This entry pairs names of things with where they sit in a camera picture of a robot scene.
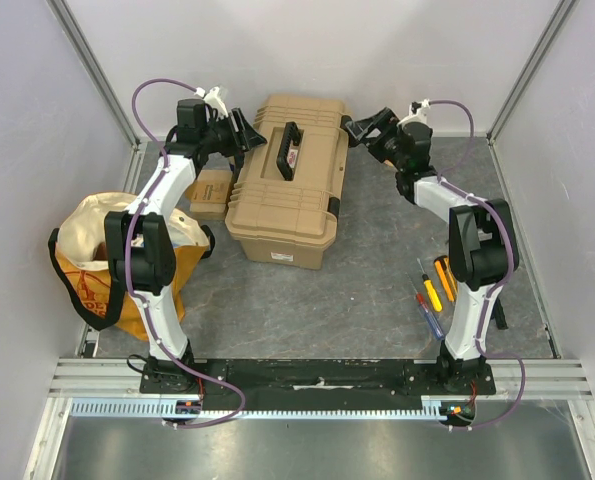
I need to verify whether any blue red handle screwdriver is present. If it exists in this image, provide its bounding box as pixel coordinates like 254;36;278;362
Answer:
407;274;446;340

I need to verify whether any brown cardboard box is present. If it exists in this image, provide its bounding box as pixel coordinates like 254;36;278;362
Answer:
186;169;233;220

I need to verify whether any yellow utility knife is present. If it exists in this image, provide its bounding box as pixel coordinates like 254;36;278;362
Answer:
433;255;458;303

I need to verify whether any yellow handle screwdriver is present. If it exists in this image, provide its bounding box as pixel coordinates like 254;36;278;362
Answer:
417;259;443;312

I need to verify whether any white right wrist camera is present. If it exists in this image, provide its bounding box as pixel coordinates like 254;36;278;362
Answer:
397;99;431;128

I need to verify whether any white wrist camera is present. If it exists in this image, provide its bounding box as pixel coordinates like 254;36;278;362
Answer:
397;99;431;128
193;85;229;120

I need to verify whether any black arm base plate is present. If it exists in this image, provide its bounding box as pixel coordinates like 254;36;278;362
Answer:
126;355;496;409

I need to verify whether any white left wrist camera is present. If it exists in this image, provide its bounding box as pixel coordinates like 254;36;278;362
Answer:
193;85;229;120

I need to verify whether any black rubber mallet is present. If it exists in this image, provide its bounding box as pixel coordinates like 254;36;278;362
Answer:
491;298;509;331

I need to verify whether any grey slotted cable duct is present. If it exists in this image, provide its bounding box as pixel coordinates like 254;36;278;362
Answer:
70;397;446;420

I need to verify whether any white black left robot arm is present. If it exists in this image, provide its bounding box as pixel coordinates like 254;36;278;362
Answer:
104;99;267;393

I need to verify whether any yellow canvas tote bag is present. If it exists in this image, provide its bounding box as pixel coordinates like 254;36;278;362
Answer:
48;192;215;341

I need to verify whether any tan plastic toolbox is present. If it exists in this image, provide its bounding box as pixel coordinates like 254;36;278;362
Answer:
225;94;351;270

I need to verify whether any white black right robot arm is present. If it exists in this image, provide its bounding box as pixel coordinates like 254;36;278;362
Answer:
341;101;518;394

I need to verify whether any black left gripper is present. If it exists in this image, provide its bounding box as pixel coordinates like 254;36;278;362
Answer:
202;110;268;160

